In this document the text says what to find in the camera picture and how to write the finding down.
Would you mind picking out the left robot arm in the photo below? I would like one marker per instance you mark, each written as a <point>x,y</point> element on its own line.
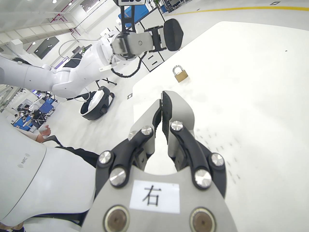
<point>79,68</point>

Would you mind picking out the blue board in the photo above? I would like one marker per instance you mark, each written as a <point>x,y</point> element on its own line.
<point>139,13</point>

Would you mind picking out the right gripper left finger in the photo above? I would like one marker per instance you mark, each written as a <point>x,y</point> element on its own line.
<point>142,121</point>

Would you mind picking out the person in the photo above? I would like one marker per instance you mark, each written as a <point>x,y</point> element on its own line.
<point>79,154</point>

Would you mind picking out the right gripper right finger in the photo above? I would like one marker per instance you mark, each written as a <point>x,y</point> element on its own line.
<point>181,112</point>

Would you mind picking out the robot body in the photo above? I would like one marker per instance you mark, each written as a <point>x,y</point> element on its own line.
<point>48,189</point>

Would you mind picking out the grey drawer cabinet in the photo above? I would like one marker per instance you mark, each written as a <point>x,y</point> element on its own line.
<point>155,62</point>

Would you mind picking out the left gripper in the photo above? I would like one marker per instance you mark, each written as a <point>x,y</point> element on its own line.
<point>138,45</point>

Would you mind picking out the brass padlock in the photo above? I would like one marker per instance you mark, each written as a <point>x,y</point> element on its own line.
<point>181,76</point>

